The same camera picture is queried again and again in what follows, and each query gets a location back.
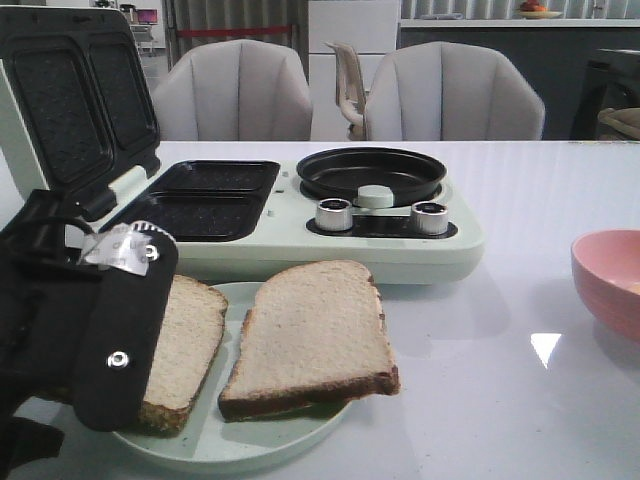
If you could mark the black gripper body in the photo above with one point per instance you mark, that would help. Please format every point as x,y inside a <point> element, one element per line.
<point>80,319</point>

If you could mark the bread slice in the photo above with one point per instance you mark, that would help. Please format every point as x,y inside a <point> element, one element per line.
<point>191,333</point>
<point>316,333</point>

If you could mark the breakfast maker lid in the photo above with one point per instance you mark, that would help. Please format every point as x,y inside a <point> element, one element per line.
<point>76,113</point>

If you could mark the pink bowl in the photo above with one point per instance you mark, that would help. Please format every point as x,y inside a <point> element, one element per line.
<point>605,269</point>

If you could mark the mint green breakfast maker base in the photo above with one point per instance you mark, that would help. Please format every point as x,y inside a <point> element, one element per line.
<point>246,220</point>

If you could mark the mint green plate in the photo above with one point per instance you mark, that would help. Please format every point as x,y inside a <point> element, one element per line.
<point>210,444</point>

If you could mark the left silver control knob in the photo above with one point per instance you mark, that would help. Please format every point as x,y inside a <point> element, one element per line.
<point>334,215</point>

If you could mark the silver control knob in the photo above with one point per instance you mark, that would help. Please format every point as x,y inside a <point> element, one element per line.
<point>429,218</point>
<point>334,215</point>

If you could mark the left grey upholstered chair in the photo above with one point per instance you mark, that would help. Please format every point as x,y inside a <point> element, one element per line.
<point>239,90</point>

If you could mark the grey upholstered chair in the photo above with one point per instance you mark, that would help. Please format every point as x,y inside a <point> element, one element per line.
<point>239,90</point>
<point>443,91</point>

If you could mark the beige office chair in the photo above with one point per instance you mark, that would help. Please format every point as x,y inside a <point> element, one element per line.
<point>350,94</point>

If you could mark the black round frying pan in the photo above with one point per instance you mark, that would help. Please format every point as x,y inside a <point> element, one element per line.
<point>411,176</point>

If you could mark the right silver control knob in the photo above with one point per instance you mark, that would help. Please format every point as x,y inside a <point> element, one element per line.
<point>429,218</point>

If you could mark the white cabinet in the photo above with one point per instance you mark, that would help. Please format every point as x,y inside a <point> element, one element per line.
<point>370,27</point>

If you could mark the right grey upholstered chair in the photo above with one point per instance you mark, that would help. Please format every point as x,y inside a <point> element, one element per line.
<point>443,91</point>

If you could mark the dark counter cabinet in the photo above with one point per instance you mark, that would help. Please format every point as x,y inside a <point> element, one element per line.
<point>551,54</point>

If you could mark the fruit bowl on counter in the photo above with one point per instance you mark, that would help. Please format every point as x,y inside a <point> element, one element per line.
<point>534,10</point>

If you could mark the dark armchair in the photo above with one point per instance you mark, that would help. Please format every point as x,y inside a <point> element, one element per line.
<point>611,80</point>

